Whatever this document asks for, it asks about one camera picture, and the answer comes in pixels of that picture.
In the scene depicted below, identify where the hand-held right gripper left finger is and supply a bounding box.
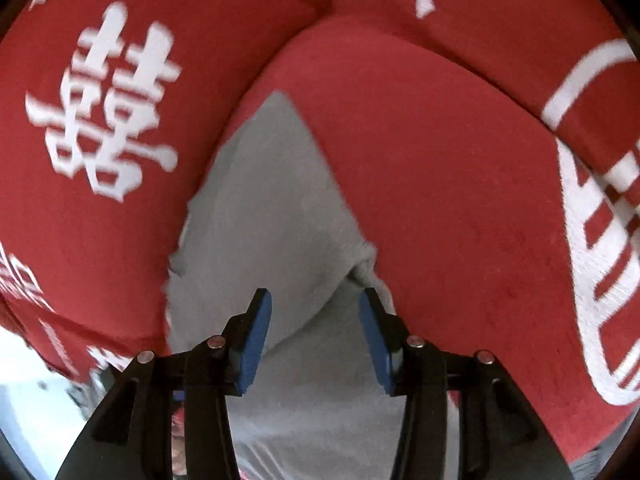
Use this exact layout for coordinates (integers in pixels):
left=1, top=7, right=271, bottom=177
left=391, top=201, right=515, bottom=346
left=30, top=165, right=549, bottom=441
left=55, top=287, right=274, bottom=480

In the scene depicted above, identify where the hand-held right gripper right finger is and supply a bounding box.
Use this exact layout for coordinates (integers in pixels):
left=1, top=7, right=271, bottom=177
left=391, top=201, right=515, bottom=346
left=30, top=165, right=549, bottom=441
left=358, top=287, right=574, bottom=480

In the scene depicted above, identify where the grey knit garment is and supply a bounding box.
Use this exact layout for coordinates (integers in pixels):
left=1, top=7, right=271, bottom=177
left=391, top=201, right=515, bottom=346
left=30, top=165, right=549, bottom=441
left=162, top=89, right=463, bottom=480

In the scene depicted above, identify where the red white-printed sofa cover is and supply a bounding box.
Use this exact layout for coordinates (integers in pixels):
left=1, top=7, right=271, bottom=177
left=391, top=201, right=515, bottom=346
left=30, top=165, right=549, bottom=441
left=0, top=0, right=640, bottom=471

